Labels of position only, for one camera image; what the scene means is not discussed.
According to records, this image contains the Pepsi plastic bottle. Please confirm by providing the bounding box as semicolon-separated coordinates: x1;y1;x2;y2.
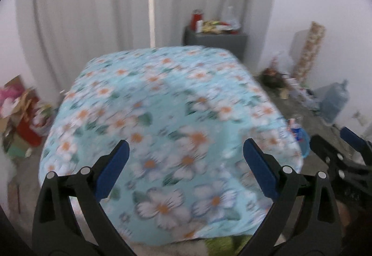
288;115;303;141

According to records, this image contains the large water jug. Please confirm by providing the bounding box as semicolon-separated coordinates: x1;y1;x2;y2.
319;79;349;125

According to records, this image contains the green fuzzy blanket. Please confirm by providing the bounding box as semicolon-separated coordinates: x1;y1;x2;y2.
131;235;252;256

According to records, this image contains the dark basket with items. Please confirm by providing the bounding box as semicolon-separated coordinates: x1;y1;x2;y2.
260;67;288;89

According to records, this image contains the patterned wrapping paper roll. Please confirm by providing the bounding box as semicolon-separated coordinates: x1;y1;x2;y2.
292;21;326;84

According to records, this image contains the grey bedside cabinet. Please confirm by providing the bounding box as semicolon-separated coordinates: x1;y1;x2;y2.
183;26;248;62

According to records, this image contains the floral blue quilt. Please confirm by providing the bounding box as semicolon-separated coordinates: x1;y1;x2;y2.
38;46;303;245

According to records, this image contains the clear plastic bag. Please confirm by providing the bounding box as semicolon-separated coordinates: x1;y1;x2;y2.
221;6;241;31

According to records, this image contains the snack wrappers pile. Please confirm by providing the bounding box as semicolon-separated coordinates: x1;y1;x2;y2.
201;20;239;35

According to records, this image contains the white small bottle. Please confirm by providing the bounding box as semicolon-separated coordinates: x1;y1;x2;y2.
195;20;204;33

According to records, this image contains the white curtain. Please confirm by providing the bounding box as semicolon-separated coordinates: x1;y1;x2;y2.
16;0;273;102

